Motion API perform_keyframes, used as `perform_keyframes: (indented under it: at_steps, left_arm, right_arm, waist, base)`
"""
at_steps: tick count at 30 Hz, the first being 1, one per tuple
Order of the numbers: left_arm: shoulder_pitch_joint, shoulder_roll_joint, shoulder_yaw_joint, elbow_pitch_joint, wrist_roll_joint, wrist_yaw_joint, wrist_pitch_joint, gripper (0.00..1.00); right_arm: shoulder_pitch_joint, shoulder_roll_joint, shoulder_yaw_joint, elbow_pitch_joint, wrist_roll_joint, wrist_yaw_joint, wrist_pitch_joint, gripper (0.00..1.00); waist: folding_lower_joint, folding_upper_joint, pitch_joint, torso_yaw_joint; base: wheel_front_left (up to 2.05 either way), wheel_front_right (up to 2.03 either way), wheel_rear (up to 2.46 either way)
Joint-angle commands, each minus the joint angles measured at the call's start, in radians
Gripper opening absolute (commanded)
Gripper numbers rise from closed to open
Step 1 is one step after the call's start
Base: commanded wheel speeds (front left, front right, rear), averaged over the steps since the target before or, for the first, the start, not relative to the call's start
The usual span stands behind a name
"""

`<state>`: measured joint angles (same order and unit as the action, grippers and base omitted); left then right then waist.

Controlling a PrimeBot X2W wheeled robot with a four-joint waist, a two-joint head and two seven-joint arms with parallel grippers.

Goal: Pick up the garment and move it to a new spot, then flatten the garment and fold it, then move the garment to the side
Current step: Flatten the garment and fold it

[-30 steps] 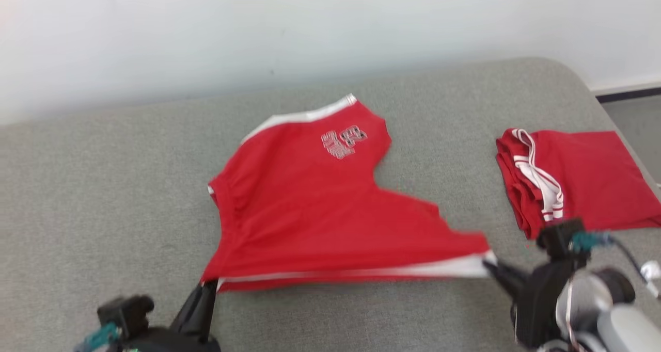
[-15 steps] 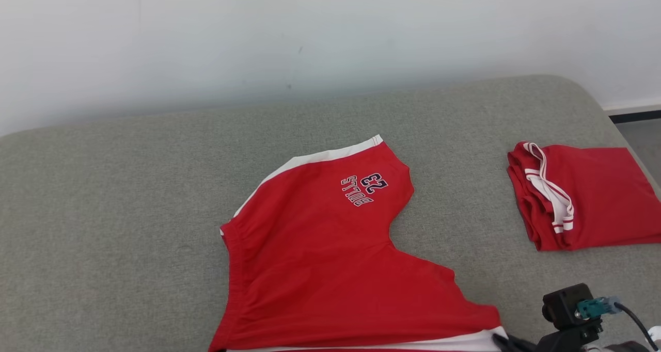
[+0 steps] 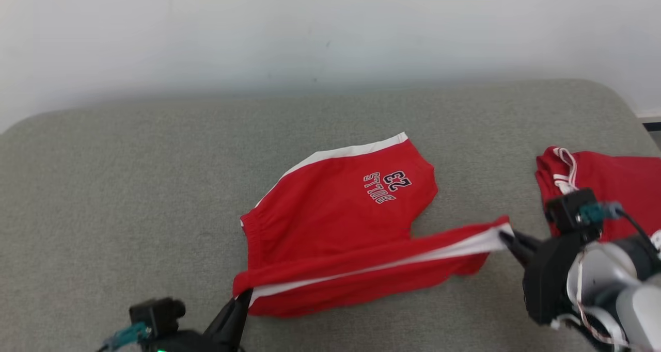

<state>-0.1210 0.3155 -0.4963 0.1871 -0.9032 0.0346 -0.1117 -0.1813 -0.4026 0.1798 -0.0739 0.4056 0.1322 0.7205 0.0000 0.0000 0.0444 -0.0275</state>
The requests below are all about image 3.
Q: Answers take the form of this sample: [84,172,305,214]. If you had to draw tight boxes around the thin red white wires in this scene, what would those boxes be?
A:
[576,253,629,348]

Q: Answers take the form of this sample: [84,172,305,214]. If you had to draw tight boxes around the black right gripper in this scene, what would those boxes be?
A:
[498,231,585,325]

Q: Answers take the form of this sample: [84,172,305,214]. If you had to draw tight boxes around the red white jersey shirt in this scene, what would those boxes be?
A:
[535,146,661,245]

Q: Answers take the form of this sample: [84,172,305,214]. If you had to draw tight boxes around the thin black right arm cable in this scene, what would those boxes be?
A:
[617,209,661,262]

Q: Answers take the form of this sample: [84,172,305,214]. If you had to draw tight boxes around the teal camera connector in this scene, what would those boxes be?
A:
[578,202,624,225]
[105,323,151,351]

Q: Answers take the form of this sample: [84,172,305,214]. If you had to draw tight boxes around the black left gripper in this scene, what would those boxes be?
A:
[138,289,254,352]

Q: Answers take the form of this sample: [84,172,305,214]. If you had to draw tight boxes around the red shorts with white stripe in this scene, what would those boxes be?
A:
[232,132,515,319]

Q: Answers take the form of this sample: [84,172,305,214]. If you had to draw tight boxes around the teal left camera connector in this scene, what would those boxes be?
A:
[105,323,151,351]

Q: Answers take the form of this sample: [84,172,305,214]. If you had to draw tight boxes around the teal right camera connector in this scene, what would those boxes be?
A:
[578,202,624,225]

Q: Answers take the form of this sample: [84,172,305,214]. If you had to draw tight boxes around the grey fabric sofa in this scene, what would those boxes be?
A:
[0,78,661,352]

